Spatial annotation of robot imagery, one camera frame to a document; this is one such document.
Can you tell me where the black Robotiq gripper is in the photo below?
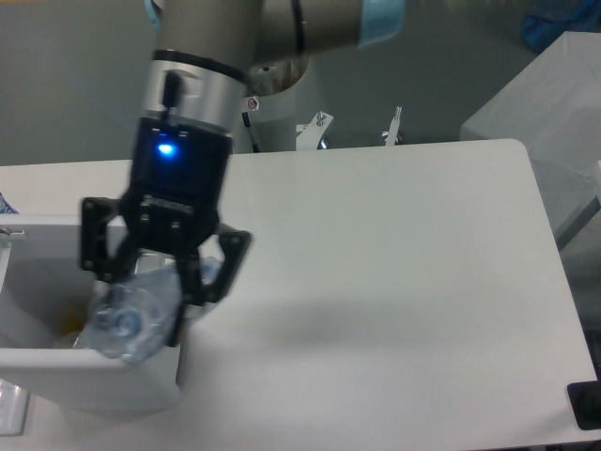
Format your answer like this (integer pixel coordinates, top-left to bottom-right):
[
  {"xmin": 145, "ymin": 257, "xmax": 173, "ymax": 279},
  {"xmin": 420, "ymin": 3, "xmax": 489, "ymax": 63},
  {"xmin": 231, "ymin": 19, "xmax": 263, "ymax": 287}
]
[{"xmin": 79, "ymin": 117, "xmax": 253, "ymax": 348}]

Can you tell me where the clear crushed plastic bottle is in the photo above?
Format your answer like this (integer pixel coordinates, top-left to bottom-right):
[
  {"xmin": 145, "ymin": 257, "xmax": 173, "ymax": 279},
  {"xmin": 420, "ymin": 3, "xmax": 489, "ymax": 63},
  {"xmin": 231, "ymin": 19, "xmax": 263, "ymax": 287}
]
[{"xmin": 86, "ymin": 255, "xmax": 223, "ymax": 365}]

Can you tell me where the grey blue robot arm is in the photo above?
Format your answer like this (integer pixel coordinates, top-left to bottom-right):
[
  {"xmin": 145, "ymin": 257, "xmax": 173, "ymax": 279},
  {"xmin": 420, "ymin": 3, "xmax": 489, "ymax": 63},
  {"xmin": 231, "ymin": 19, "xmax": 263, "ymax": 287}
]
[{"xmin": 79, "ymin": 1, "xmax": 406, "ymax": 360}]

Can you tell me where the yellow white trash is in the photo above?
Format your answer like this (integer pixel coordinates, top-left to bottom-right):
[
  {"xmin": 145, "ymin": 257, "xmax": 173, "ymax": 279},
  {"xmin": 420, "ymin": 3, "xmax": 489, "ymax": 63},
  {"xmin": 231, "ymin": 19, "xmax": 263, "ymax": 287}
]
[{"xmin": 54, "ymin": 312, "xmax": 88, "ymax": 350}]

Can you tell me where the white trash can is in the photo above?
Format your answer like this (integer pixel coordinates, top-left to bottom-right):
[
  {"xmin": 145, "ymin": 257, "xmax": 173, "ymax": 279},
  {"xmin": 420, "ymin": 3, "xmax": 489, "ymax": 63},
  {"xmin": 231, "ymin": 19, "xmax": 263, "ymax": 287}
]
[{"xmin": 1, "ymin": 214, "xmax": 182, "ymax": 411}]

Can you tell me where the blue patterned object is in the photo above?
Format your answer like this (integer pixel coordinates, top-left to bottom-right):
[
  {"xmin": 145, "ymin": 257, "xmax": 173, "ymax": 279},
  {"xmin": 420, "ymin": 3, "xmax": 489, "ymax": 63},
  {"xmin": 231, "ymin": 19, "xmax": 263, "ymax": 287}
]
[{"xmin": 0, "ymin": 193, "xmax": 19, "ymax": 214}]

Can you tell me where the grey covered side table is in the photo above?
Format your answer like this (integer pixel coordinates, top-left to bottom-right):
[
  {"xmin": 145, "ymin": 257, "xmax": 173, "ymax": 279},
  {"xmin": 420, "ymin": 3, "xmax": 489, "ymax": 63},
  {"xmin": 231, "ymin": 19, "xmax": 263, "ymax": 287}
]
[{"xmin": 459, "ymin": 32, "xmax": 600, "ymax": 245}]

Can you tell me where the blue plastic bag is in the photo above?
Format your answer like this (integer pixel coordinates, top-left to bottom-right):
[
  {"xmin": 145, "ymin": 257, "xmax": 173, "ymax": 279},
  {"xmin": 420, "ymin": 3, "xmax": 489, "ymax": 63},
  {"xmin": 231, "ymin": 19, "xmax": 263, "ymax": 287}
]
[{"xmin": 520, "ymin": 1, "xmax": 600, "ymax": 54}]

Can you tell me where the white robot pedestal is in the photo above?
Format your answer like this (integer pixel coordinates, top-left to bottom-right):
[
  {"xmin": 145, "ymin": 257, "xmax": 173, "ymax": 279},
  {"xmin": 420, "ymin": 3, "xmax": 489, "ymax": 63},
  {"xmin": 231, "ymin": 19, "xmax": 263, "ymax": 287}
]
[{"xmin": 233, "ymin": 56, "xmax": 309, "ymax": 154}]

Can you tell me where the black clamp mount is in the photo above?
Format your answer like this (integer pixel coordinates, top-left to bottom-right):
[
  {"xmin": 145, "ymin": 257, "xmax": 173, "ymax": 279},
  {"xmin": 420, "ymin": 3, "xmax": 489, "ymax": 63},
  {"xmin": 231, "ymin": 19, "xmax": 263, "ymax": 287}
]
[{"xmin": 567, "ymin": 381, "xmax": 600, "ymax": 430}]

